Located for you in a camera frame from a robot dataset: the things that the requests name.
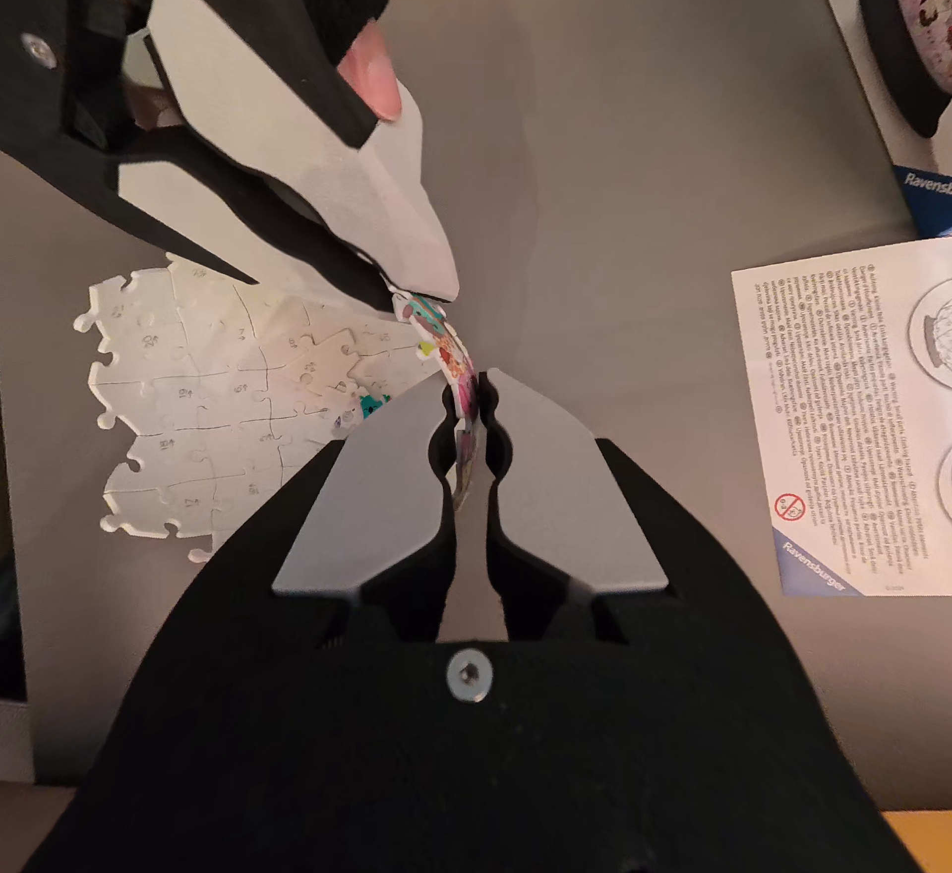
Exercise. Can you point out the white instruction leaflet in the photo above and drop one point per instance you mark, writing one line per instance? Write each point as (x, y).
(818, 404)

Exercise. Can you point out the person's right forearm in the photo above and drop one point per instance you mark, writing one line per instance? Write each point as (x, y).
(30, 836)

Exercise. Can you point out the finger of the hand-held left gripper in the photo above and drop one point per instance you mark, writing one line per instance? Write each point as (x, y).
(171, 189)
(312, 159)

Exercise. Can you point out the colourful loose puzzle piece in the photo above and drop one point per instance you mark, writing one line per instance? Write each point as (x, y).
(372, 404)

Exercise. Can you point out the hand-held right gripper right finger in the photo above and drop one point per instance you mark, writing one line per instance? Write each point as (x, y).
(569, 508)

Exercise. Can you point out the yellow plastic bin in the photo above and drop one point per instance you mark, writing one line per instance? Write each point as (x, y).
(922, 847)

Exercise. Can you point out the white half puzzle ball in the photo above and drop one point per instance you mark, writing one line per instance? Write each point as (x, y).
(223, 382)

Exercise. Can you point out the person's left hand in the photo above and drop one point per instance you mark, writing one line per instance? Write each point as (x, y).
(375, 81)

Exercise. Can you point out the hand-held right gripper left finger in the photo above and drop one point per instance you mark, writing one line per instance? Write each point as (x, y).
(372, 508)

